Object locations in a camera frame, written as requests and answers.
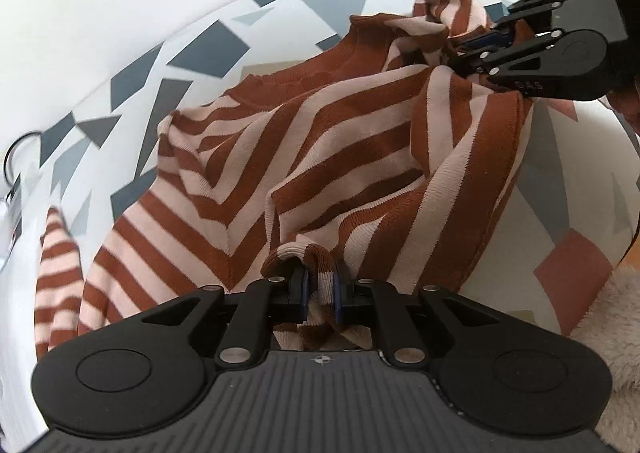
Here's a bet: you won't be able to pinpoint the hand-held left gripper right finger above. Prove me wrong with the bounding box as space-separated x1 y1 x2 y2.
334 260 506 369

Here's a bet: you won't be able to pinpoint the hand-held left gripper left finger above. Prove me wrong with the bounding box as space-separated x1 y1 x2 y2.
142 265 308 369

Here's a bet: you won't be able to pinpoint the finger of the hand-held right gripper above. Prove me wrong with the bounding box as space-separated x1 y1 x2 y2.
452 0 566 54
447 30 563 94

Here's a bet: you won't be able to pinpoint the brown and pink striped sweater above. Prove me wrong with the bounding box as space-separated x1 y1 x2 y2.
34 0 533 351

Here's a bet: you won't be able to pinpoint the person's right hand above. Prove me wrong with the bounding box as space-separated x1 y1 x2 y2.
607 78 640 136

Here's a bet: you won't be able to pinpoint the person's beige fleece garment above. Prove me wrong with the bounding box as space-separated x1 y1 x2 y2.
570 263 640 453

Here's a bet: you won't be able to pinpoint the clear plastic bags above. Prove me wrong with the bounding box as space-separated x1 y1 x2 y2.
0 173 26 264

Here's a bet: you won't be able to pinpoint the black cable loop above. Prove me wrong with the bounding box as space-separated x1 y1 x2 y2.
4 132 43 186

